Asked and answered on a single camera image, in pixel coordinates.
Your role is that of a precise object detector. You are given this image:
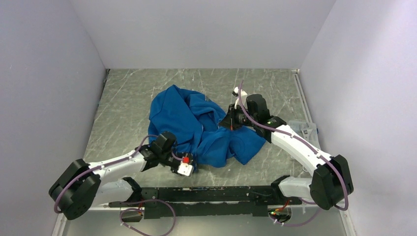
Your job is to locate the clear plastic organizer box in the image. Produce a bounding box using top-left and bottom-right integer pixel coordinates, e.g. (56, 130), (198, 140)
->
(288, 120), (321, 149)

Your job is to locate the blue zip jacket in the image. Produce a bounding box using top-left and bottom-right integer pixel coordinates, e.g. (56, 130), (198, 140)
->
(148, 85), (266, 168)

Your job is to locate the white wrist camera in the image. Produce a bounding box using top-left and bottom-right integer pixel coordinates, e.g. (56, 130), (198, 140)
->
(232, 87), (247, 109)
(177, 157), (194, 177)

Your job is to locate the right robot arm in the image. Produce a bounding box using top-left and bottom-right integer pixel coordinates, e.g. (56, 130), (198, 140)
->
(219, 94), (354, 210)

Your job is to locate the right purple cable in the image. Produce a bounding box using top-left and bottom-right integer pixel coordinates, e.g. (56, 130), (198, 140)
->
(237, 80), (350, 228)

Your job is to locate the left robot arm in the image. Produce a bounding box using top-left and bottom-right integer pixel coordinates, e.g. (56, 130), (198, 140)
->
(48, 132), (195, 220)

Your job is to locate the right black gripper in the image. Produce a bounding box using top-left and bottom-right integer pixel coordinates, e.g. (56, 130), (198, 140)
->
(219, 103), (257, 131)

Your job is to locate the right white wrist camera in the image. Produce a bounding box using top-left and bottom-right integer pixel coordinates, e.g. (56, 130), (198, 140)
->
(232, 87), (247, 109)

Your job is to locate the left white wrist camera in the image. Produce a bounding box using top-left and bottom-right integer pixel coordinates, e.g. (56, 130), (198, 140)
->
(177, 157), (194, 177)

